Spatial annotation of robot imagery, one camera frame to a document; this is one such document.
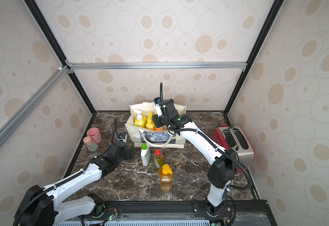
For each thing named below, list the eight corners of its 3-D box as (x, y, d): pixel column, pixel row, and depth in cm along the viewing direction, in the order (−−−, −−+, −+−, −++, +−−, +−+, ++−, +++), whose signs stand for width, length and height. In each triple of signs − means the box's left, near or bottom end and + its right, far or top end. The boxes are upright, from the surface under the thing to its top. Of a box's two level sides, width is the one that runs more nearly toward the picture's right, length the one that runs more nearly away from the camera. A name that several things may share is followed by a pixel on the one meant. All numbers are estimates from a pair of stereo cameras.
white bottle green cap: (143, 166, 91) (139, 152, 77) (145, 157, 95) (142, 142, 81) (148, 166, 91) (145, 152, 77) (150, 158, 95) (148, 143, 80)
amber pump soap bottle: (160, 192, 81) (158, 176, 61) (160, 182, 85) (159, 164, 65) (171, 192, 81) (172, 176, 61) (171, 182, 85) (172, 164, 65)
